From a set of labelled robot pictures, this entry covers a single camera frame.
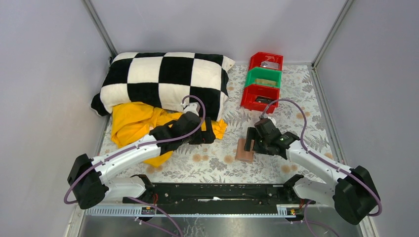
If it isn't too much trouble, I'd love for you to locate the front red plastic bin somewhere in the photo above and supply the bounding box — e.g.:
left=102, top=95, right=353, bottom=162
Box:
left=241, top=83, right=280, bottom=112

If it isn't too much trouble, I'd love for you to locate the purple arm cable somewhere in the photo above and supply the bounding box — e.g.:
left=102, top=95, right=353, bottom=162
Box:
left=63, top=95, right=207, bottom=205
left=259, top=99, right=383, bottom=217

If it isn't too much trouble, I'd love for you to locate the grey slotted cable duct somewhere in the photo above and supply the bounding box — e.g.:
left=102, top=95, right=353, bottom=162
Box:
left=84, top=205, right=297, bottom=219

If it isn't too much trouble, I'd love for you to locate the red plastic bin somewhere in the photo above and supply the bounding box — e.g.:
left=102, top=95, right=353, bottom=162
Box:
left=248, top=52, right=283, bottom=71
left=241, top=83, right=280, bottom=112

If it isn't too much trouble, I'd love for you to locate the floral patterned table mat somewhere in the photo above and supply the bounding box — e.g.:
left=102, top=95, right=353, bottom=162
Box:
left=93, top=64, right=338, bottom=185

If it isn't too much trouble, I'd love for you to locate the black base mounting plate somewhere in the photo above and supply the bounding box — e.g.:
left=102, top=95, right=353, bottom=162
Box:
left=123, top=183, right=308, bottom=215

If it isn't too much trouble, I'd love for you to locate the black white checkered pillow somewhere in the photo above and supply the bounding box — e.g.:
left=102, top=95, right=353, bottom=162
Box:
left=90, top=52, right=235, bottom=121

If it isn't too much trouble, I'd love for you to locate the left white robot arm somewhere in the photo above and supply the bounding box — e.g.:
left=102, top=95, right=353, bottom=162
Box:
left=64, top=112, right=215, bottom=209

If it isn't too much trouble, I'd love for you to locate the back red plastic bin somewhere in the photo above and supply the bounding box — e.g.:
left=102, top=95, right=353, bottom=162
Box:
left=248, top=52, right=283, bottom=71

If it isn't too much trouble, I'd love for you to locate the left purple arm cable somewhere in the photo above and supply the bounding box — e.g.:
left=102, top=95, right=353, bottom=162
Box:
left=63, top=95, right=207, bottom=205

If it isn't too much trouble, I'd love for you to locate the green plastic bin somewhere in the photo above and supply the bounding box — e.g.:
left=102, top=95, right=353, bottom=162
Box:
left=245, top=67, right=282, bottom=88

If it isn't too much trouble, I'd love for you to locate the yellow cloth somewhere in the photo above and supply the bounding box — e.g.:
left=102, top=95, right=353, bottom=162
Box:
left=111, top=101, right=228, bottom=168

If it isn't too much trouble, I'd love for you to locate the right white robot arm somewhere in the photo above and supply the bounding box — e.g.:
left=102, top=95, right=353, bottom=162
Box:
left=244, top=118, right=381, bottom=225

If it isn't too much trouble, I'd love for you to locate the pink leather card holder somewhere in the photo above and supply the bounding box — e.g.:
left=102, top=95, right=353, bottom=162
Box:
left=235, top=138, right=254, bottom=163

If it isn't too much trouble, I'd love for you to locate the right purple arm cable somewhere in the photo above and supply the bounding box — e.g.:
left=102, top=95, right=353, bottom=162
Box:
left=259, top=99, right=383, bottom=217

